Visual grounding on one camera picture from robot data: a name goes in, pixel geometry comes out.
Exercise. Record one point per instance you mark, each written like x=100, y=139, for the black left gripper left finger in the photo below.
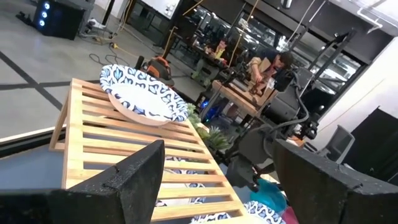
x=109, y=199

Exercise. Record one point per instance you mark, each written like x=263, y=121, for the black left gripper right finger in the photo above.
x=326, y=199

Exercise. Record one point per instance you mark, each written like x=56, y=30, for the teal plastic bowl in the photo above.
x=267, y=196

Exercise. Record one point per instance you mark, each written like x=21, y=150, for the pink plastic bowl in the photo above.
x=289, y=217

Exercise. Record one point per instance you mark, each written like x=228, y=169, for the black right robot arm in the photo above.
x=280, y=109

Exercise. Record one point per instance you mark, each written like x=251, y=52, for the wooden slatted shelf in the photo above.
x=74, y=130

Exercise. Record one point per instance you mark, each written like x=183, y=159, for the spiky dark green succulent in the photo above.
x=216, y=140

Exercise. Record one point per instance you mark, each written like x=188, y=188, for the blue patterned paper plate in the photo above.
x=264, y=212
x=140, y=99

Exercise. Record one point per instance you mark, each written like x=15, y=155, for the grey office chair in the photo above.
x=339, y=143

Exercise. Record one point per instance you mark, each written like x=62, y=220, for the black cabinet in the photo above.
x=373, y=146

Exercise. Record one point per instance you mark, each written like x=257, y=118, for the round pale green succulent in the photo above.
x=193, y=115

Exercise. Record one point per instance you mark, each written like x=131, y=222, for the wooden workbench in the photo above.
x=236, y=96

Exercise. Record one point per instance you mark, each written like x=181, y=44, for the person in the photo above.
x=280, y=60

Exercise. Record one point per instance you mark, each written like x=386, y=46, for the orange shop vacuum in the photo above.
x=158, y=67

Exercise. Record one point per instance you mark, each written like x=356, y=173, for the black computer tower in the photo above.
x=62, y=21

